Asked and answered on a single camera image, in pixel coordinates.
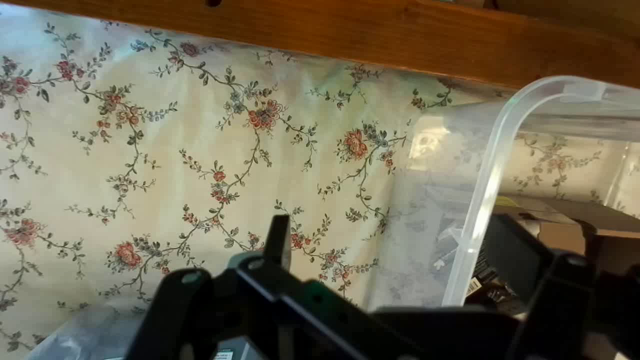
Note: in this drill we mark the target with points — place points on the floral bed sheet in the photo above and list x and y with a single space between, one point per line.
128 152

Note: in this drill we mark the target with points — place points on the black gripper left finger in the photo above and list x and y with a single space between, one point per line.
258 300

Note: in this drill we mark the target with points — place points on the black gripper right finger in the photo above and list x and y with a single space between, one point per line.
569 302

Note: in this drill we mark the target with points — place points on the brown cardboard box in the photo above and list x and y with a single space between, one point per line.
598 233

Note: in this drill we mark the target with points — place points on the clear plastic container right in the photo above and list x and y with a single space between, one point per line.
507 193

